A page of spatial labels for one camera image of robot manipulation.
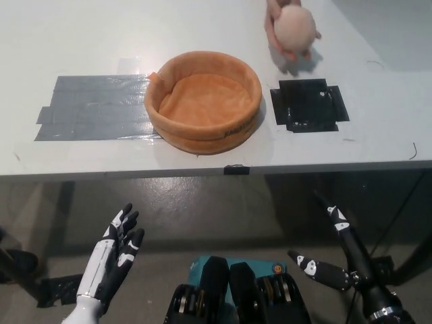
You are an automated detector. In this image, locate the black tape patch on floor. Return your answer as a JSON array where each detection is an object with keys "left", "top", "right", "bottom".
[{"left": 36, "top": 273, "right": 85, "bottom": 308}]

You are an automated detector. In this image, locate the orange plush round basket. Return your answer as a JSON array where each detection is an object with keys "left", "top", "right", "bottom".
[{"left": 144, "top": 50, "right": 263, "bottom": 157}]

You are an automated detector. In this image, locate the robot torso black teal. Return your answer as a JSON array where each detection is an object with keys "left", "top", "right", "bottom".
[{"left": 164, "top": 255, "right": 312, "bottom": 324}]

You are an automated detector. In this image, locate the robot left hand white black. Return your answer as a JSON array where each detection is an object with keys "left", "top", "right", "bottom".
[{"left": 76, "top": 202, "right": 145, "bottom": 305}]

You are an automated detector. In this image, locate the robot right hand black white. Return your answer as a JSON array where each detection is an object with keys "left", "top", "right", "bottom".
[{"left": 287, "top": 191, "right": 405, "bottom": 319}]

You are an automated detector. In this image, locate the black tape square patch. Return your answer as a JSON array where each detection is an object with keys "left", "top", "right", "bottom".
[{"left": 269, "top": 78, "right": 351, "bottom": 134}]

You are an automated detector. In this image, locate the person's bare hand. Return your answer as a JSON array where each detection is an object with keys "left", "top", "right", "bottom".
[{"left": 265, "top": 0, "right": 322, "bottom": 62}]

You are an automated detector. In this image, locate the grey duct tape patch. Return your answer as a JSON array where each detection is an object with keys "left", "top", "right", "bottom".
[{"left": 33, "top": 74, "right": 163, "bottom": 142}]

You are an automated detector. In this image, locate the black shoe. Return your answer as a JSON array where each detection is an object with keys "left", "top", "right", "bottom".
[{"left": 0, "top": 248, "right": 39, "bottom": 283}]

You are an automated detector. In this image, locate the small black tape piece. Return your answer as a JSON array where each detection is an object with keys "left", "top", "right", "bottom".
[{"left": 223, "top": 164, "right": 250, "bottom": 176}]

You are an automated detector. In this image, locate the pink plush dumpling toy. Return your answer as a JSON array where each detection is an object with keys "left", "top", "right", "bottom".
[{"left": 273, "top": 5, "right": 319, "bottom": 55}]

